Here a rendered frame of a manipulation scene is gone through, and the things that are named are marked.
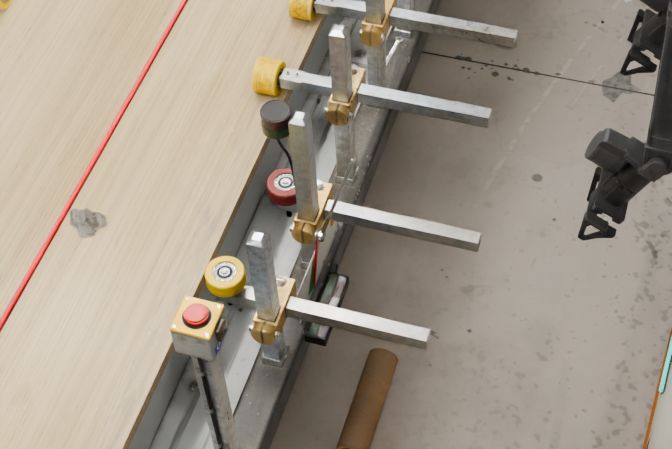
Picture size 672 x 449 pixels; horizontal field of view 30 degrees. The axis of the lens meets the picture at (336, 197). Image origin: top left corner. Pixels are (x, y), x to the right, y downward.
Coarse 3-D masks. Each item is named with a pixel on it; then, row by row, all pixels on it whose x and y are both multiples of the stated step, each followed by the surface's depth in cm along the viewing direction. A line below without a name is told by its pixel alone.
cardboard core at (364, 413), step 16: (384, 352) 330; (368, 368) 328; (384, 368) 328; (368, 384) 324; (384, 384) 326; (368, 400) 321; (384, 400) 325; (352, 416) 319; (368, 416) 319; (352, 432) 316; (368, 432) 317; (336, 448) 316; (352, 448) 313; (368, 448) 316
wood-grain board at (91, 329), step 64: (64, 0) 300; (128, 0) 299; (192, 0) 298; (256, 0) 297; (0, 64) 287; (64, 64) 286; (128, 64) 286; (192, 64) 285; (0, 128) 275; (64, 128) 274; (128, 128) 273; (192, 128) 272; (256, 128) 271; (0, 192) 263; (64, 192) 262; (128, 192) 261; (192, 192) 261; (0, 256) 252; (64, 256) 251; (128, 256) 251; (192, 256) 250; (64, 320) 242; (128, 320) 241; (0, 384) 233; (64, 384) 233; (128, 384) 232; (0, 448) 225; (64, 448) 224; (128, 448) 227
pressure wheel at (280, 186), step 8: (288, 168) 263; (272, 176) 262; (280, 176) 262; (288, 176) 262; (272, 184) 260; (280, 184) 261; (288, 184) 260; (272, 192) 259; (280, 192) 259; (288, 192) 259; (272, 200) 261; (280, 200) 259; (288, 200) 259; (288, 216) 269
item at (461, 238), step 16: (288, 208) 264; (336, 208) 261; (352, 208) 261; (368, 208) 261; (352, 224) 262; (368, 224) 260; (384, 224) 259; (400, 224) 258; (416, 224) 258; (432, 224) 258; (432, 240) 258; (448, 240) 256; (464, 240) 255; (480, 240) 257
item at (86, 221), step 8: (72, 208) 258; (72, 216) 257; (80, 216) 257; (88, 216) 256; (96, 216) 256; (104, 216) 257; (72, 224) 256; (80, 224) 255; (88, 224) 254; (96, 224) 256; (104, 224) 256; (80, 232) 255; (88, 232) 254
